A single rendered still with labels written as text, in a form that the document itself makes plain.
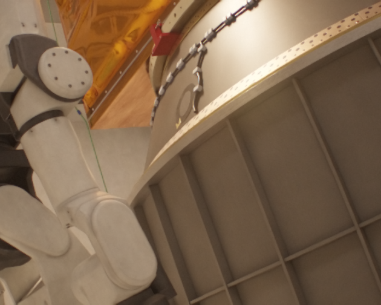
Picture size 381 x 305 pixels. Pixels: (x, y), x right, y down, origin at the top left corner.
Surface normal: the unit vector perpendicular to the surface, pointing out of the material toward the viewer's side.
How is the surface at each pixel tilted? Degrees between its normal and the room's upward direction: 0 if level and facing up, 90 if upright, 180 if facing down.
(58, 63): 90
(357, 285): 90
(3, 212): 90
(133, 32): 137
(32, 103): 99
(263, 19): 62
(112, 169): 90
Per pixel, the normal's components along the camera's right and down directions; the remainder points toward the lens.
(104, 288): -0.66, 0.22
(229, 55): -0.74, -0.43
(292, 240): -0.65, -0.03
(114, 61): -0.39, 0.64
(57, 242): 0.59, -0.45
